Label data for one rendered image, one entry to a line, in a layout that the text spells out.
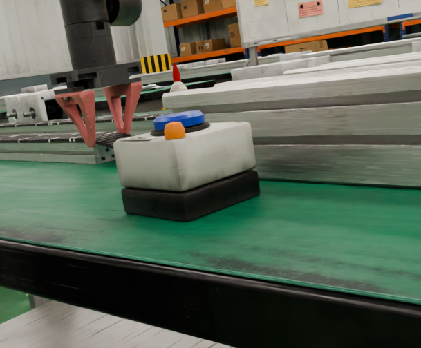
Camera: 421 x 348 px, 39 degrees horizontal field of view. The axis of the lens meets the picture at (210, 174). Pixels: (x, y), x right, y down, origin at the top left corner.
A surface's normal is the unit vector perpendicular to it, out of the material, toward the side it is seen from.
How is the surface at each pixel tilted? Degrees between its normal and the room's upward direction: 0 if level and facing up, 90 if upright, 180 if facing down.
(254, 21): 90
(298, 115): 90
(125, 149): 90
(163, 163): 90
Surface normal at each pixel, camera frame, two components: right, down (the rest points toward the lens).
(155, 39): 0.75, 0.01
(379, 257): -0.15, -0.97
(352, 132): -0.73, 0.23
